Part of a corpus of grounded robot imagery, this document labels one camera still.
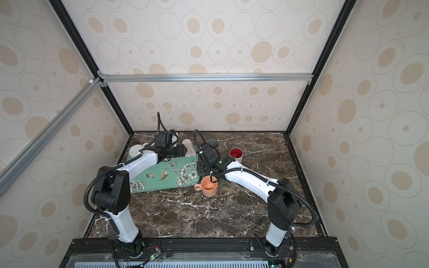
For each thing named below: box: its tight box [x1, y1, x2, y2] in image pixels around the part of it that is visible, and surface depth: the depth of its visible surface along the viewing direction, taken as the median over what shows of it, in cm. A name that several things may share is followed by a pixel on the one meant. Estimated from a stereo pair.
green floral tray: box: [127, 154, 200, 194], surface depth 99 cm
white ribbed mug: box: [128, 142, 149, 157], surface depth 102 cm
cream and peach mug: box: [193, 175, 219, 198], surface depth 89 cm
